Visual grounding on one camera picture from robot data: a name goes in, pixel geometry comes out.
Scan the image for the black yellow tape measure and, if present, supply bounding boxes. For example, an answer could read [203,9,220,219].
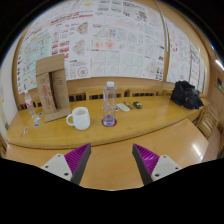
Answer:
[132,100,143,110]

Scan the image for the white ceramic mug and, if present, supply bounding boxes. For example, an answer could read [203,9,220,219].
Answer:
[65,106,91,131]

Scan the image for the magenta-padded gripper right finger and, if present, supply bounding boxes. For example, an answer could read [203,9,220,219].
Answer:
[132,143,183,186]

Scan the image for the brown cardboard box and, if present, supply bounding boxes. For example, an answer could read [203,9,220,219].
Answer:
[35,53,72,123]

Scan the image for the large printed wall poster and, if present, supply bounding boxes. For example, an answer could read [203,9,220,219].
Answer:
[16,0,166,94]

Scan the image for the white printed card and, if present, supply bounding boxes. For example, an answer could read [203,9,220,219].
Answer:
[116,102,131,113]

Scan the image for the narrow printed wall poster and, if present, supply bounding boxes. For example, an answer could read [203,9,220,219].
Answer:
[164,16,208,93]

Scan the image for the clear white-capped plastic bottle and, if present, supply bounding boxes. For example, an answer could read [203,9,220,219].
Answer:
[102,80,117,127]

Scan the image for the small red-labelled water bottle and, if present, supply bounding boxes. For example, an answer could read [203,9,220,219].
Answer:
[24,89,37,120]

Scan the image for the black backpack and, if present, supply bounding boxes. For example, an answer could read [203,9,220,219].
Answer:
[170,80,205,110]

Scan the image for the row of wooden chairs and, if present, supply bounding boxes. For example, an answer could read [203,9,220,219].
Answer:
[18,87,174,109]

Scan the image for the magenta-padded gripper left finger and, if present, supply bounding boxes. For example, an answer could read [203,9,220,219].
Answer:
[40,143,92,186]

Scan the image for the flat round red coaster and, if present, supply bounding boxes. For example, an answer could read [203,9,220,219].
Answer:
[101,117,118,128]

